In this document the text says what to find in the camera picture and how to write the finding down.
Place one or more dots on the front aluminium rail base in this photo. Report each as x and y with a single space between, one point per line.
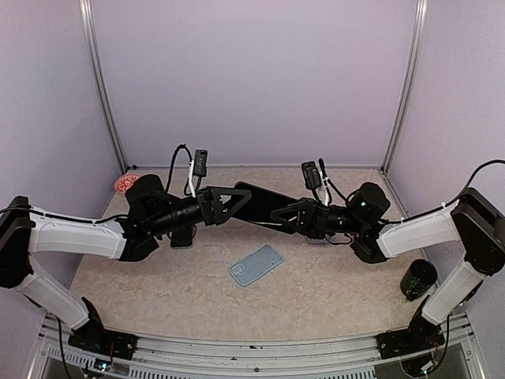
352 351

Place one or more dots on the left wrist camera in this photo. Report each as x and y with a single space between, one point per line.
197 171

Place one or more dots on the left aluminium frame post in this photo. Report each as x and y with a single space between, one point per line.
87 18

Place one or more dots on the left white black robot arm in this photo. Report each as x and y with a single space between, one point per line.
153 213

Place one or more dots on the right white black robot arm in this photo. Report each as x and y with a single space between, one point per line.
470 219

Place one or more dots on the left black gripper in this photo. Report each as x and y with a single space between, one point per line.
218 214

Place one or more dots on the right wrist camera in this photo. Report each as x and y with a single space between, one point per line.
316 182

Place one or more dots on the black cup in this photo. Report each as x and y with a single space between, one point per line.
420 276

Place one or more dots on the right aluminium frame post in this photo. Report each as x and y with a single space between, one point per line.
407 84

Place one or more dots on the red white patterned bowl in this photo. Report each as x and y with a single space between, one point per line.
125 182

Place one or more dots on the light blue phone case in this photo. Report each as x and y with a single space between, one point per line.
256 265

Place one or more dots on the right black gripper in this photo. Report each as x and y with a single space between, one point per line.
312 217

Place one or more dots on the aluminium frame post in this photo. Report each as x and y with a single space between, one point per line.
407 84
87 18

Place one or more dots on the lilac phone case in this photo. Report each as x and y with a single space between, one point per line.
320 241

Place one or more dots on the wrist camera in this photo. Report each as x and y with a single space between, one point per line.
197 171
316 182

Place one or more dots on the black phone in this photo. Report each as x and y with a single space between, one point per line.
259 207
182 238

